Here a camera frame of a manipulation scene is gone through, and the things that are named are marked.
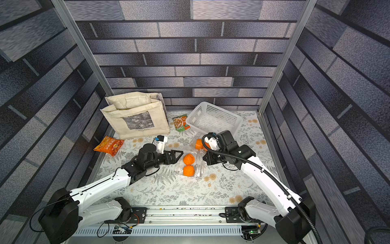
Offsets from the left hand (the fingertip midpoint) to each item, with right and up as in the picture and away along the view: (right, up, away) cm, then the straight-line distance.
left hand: (179, 152), depth 78 cm
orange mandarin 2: (+5, -11, +5) cm, 13 cm away
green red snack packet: (-3, +15, +32) cm, 36 cm away
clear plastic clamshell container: (+7, +3, +19) cm, 20 cm away
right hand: (+13, -2, -3) cm, 13 cm away
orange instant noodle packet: (-47, +1, +17) cm, 50 cm away
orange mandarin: (+5, -5, +7) cm, 9 cm away
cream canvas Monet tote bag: (-25, +21, +8) cm, 34 cm away
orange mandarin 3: (+11, +1, +16) cm, 20 cm away
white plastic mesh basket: (+18, +20, +39) cm, 47 cm away
